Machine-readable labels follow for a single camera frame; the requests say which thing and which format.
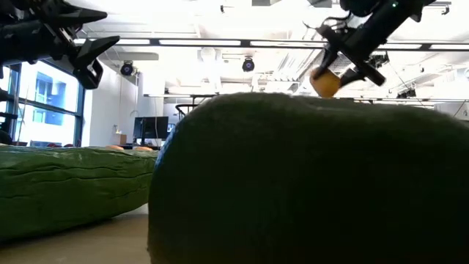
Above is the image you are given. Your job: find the green cucumber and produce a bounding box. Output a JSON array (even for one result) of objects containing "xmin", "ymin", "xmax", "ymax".
[{"xmin": 0, "ymin": 144, "xmax": 159, "ymax": 243}]

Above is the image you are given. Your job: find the black computer monitor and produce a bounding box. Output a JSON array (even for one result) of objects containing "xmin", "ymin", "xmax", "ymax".
[{"xmin": 133, "ymin": 116, "xmax": 170, "ymax": 146}]

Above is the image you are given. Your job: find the black wire basket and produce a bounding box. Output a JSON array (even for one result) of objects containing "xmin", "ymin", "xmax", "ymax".
[{"xmin": 174, "ymin": 103, "xmax": 201, "ymax": 120}]

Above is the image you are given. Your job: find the black ceiling spotlight cluster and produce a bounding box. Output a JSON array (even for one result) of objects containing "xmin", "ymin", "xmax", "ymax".
[
  {"xmin": 396, "ymin": 87, "xmax": 418, "ymax": 100},
  {"xmin": 368, "ymin": 51, "xmax": 390, "ymax": 69}
]

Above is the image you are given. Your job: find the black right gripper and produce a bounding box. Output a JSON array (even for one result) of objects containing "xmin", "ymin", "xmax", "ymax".
[{"xmin": 311, "ymin": 0, "xmax": 426, "ymax": 89}]

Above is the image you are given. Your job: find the large office window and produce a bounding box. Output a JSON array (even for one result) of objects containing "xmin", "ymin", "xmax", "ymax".
[{"xmin": 0, "ymin": 60, "xmax": 86, "ymax": 147}]

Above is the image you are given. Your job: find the dark green avocado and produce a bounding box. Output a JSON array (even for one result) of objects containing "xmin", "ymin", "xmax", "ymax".
[{"xmin": 147, "ymin": 91, "xmax": 469, "ymax": 264}]

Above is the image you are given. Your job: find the black ceiling dome camera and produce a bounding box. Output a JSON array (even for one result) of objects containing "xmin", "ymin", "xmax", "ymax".
[
  {"xmin": 119, "ymin": 60, "xmax": 135, "ymax": 77},
  {"xmin": 241, "ymin": 56, "xmax": 256, "ymax": 73}
]

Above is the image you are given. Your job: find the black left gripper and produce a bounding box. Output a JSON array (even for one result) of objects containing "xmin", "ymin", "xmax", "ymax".
[{"xmin": 0, "ymin": 0, "xmax": 121, "ymax": 90}]

